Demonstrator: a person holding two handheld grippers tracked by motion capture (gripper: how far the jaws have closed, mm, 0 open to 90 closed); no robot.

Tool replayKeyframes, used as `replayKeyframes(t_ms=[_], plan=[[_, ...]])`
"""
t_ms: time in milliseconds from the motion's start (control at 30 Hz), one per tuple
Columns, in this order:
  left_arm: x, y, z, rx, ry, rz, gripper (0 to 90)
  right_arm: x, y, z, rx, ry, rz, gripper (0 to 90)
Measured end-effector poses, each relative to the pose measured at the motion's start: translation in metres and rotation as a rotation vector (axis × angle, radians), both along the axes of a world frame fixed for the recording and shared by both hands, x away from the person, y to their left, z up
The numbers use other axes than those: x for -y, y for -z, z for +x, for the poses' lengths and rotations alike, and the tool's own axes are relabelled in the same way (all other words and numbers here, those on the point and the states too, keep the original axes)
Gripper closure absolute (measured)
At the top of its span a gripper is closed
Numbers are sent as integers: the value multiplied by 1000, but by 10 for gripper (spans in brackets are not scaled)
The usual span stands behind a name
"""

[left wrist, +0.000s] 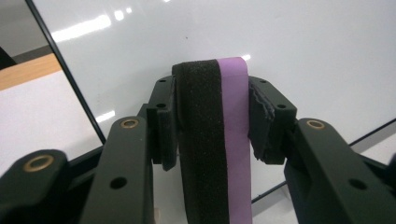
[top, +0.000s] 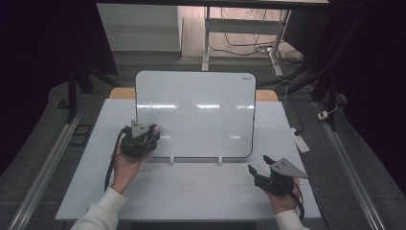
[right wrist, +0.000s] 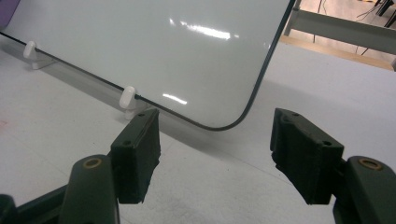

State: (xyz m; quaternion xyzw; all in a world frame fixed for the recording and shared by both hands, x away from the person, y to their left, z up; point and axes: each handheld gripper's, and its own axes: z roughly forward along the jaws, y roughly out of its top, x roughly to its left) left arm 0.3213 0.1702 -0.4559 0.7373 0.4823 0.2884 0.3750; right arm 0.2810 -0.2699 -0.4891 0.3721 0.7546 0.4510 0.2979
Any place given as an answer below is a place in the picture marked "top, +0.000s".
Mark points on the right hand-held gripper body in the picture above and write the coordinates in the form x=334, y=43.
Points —
x=281, y=182

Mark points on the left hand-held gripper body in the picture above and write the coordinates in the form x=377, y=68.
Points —
x=137, y=140

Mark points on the black and purple whiteboard eraser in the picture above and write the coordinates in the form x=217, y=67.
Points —
x=157, y=129

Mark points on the person's right hand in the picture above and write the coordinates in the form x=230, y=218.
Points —
x=285, y=201

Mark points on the person's left hand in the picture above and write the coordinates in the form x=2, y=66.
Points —
x=126, y=172

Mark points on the white whiteboard stand foot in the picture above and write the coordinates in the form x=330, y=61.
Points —
x=171, y=160
x=220, y=160

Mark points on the white power strip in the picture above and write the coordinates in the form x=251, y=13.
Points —
x=300, y=142

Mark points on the white whiteboard with black rim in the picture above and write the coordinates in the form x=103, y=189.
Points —
x=198, y=124

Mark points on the small white plug adapter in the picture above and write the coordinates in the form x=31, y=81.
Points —
x=323, y=115

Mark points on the black metal stand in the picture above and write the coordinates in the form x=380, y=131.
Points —
x=332, y=70
x=72, y=92

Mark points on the dark curtain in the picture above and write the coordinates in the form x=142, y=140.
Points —
x=376, y=80
x=35, y=64

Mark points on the black floor bracket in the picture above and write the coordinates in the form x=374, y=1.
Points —
x=80, y=134

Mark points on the aluminium rail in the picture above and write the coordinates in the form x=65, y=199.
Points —
x=351, y=169
x=44, y=169

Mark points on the white metal desk frame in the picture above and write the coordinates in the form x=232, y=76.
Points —
x=242, y=26

